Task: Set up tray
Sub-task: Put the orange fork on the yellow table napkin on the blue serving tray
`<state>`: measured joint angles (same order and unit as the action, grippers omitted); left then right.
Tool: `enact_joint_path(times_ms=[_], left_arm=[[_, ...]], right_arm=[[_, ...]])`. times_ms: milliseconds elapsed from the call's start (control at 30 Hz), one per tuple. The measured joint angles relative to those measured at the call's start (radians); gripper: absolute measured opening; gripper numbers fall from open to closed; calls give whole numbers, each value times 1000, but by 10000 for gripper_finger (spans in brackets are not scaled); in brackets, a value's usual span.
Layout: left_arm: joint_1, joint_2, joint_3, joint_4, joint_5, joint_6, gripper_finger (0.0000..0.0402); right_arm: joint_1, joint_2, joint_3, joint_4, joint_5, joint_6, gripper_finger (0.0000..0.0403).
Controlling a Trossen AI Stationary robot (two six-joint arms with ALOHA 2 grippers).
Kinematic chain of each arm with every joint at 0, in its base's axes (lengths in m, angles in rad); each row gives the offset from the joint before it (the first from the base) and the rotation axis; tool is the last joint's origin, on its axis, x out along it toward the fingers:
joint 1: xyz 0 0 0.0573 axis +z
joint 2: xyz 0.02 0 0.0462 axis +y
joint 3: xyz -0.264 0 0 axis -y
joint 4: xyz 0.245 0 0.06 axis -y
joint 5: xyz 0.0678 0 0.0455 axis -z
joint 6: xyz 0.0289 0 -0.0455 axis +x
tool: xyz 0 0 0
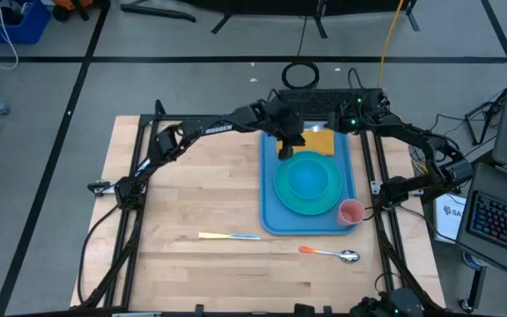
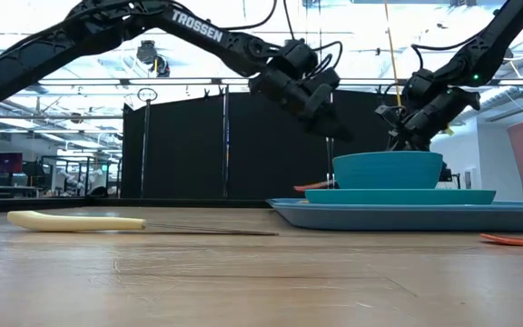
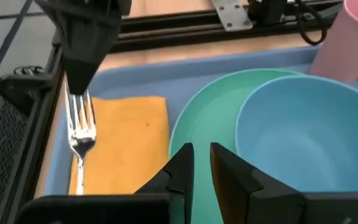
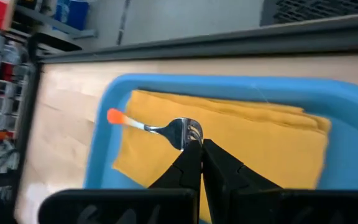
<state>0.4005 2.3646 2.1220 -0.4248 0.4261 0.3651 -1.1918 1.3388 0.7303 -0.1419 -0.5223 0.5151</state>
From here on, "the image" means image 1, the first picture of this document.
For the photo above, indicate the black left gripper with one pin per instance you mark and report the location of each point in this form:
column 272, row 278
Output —
column 286, row 123

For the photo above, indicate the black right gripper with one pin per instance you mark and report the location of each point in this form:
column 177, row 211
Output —
column 352, row 120

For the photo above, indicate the yellow cloth napkin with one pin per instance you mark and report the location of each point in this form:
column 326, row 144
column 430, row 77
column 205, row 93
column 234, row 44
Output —
column 319, row 143

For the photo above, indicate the blue plastic bowl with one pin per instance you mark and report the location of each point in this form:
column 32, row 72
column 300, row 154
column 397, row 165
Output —
column 308, row 178

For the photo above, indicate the teal plastic plate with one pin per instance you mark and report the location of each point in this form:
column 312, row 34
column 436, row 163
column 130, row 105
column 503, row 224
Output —
column 282, row 193

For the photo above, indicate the pink plastic cup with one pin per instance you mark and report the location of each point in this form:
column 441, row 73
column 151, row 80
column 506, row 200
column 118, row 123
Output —
column 351, row 212

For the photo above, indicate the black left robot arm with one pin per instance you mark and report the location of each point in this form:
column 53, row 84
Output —
column 218, row 127

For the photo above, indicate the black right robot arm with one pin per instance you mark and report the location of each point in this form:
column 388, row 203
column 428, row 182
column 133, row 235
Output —
column 412, row 132

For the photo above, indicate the blue plastic tray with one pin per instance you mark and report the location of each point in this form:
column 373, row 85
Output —
column 266, row 185

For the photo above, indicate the black perforated computer case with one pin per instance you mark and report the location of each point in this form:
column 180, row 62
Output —
column 319, row 101

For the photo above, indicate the white printed box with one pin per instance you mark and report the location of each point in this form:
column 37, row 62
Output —
column 449, row 216

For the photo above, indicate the backlit black keyboard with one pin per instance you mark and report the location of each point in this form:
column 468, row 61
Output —
column 500, row 220

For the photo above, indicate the blue storage bin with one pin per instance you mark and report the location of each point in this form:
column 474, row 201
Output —
column 29, row 31

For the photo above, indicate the black aluminium table frame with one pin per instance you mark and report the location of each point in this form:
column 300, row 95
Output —
column 170, row 116

